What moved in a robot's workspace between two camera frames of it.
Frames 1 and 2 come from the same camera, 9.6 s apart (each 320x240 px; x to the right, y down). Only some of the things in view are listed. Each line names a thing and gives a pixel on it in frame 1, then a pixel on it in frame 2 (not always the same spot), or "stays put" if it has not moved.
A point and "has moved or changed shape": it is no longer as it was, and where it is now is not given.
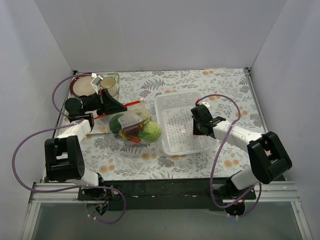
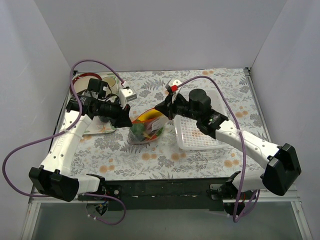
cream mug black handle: x=109 y=83 stays put
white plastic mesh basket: x=176 y=118 has moved or changed shape
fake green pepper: x=114 y=124 has moved or changed shape
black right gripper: x=198 y=122 to x=171 y=108
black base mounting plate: x=185 y=194 stays put
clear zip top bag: x=137 y=123 has moved or changed shape
